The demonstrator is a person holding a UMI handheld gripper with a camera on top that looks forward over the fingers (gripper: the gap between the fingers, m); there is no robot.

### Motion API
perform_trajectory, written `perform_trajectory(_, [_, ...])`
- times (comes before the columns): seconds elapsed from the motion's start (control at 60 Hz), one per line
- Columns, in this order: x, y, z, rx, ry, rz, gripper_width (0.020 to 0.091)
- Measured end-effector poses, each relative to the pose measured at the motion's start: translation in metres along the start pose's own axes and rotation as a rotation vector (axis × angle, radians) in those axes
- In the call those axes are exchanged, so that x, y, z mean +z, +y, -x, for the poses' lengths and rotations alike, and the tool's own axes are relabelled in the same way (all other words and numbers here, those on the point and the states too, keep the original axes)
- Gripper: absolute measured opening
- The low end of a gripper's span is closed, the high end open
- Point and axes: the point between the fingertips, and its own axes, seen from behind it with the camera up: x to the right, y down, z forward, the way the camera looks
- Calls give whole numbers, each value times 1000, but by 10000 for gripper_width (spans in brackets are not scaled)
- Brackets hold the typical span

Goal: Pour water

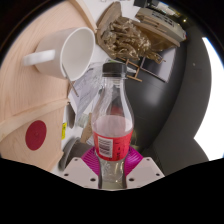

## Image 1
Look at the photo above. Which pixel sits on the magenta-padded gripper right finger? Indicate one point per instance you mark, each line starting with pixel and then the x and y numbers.
pixel 145 170

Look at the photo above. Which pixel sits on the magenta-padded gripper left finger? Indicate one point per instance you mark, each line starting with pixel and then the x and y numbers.
pixel 78 171

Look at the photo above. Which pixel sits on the clear red-labelled drink bottle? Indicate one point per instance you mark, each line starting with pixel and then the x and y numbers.
pixel 112 133

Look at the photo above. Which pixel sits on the grey plant saucer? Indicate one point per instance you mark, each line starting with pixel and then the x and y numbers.
pixel 66 153

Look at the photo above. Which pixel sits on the light wooden drawing board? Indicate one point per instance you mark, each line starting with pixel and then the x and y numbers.
pixel 40 156
pixel 30 86

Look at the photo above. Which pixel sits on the brown cardboard box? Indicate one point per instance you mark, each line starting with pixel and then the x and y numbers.
pixel 86 130

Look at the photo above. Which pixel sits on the yellow sticky note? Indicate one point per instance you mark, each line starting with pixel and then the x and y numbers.
pixel 63 131

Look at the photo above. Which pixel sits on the flat round red coaster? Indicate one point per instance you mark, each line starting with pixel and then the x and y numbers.
pixel 36 135

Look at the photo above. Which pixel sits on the printed newspaper sheet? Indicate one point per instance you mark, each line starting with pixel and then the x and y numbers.
pixel 85 93

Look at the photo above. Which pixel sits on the metal spoon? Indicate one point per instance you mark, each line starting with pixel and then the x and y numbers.
pixel 70 81

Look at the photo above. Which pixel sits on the long ceiling strip light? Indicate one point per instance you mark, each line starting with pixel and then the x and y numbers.
pixel 213 106

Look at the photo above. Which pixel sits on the wooden easel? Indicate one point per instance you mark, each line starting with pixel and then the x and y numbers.
pixel 146 68

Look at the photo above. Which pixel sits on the white ceramic mug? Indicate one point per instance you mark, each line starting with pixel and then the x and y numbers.
pixel 78 50

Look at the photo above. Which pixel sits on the brown relief sculpture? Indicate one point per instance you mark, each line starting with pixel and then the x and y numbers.
pixel 128 38

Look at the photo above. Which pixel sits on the white display board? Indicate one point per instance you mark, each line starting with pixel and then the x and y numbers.
pixel 163 21

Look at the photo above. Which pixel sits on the black flat boxes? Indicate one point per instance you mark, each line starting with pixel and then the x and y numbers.
pixel 145 3

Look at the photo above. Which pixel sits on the black wall screen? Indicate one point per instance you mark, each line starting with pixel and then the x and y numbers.
pixel 163 65

